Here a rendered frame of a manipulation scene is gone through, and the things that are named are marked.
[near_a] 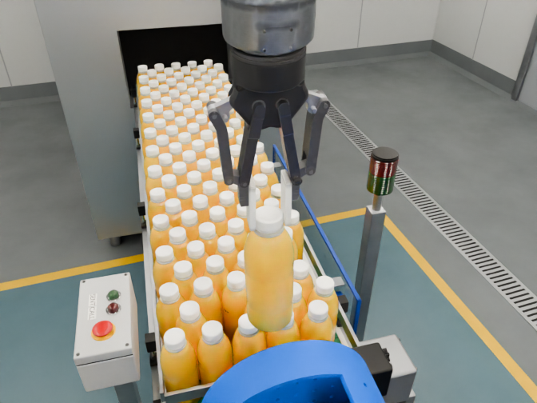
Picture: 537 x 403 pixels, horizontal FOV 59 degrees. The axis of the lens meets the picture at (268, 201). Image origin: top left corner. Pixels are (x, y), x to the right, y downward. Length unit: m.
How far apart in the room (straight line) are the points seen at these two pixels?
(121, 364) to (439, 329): 1.79
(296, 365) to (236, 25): 0.46
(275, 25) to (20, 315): 2.38
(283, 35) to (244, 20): 0.04
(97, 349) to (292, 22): 0.68
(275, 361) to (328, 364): 0.07
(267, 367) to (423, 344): 1.73
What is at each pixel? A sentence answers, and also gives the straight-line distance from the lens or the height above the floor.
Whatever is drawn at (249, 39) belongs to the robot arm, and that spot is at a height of 1.68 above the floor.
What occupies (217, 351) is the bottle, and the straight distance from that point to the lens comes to 0.95.
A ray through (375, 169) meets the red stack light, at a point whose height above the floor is 1.23.
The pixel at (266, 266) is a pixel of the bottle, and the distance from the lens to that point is 0.63.
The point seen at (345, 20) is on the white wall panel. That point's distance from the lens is 5.37.
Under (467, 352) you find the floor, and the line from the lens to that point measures 2.43.
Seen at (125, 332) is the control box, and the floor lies 1.10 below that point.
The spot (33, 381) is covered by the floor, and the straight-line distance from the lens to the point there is 2.40.
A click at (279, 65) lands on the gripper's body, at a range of 0.47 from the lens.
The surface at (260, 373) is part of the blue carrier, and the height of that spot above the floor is 1.23.
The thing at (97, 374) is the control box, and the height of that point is 1.04.
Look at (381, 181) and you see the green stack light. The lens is 1.14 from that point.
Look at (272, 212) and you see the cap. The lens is 0.62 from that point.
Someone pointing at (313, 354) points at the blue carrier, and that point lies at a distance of 0.72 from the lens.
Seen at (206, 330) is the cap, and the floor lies 1.09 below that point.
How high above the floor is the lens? 1.81
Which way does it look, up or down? 35 degrees down
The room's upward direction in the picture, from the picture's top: straight up
